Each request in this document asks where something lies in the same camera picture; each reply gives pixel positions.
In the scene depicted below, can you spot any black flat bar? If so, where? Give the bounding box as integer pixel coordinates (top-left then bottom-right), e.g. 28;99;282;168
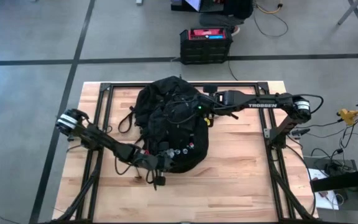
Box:
310;166;358;193

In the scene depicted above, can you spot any black red equipment case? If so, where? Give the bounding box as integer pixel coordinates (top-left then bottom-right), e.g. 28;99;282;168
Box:
179;27;234;65

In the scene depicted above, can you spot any black power adapter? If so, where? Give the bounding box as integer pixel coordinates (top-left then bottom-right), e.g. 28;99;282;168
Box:
323;161;341;177

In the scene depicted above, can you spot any small black mount block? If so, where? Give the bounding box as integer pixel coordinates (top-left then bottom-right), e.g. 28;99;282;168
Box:
202;84;219;95

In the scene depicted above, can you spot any black metal table frame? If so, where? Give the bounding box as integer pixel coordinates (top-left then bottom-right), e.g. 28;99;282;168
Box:
44;81;319;224

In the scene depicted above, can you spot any grey metal leg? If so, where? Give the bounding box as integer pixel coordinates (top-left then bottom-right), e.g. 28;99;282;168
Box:
337;0;358;26

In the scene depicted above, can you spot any white paper sheet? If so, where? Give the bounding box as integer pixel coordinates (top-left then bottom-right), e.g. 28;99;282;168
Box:
308;167;340;210

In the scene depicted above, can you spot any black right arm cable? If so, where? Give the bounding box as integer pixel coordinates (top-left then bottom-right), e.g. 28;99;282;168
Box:
278;93;324;114

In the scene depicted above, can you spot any yellow cable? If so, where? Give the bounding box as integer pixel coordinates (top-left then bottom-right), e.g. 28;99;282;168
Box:
254;1;284;15

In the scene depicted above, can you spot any grey metal table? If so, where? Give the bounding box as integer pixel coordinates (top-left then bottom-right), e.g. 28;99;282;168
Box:
302;154;358;224

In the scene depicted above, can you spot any black fabric backpack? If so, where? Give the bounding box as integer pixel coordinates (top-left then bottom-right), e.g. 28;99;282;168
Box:
117;75;210;174

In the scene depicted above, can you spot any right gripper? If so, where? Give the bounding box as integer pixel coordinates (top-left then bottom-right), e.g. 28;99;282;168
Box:
197;92;239;127

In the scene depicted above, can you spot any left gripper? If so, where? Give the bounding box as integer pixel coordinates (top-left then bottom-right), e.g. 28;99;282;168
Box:
134;151;175;172

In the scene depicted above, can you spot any person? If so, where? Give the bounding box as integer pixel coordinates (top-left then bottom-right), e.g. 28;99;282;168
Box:
198;0;255;37

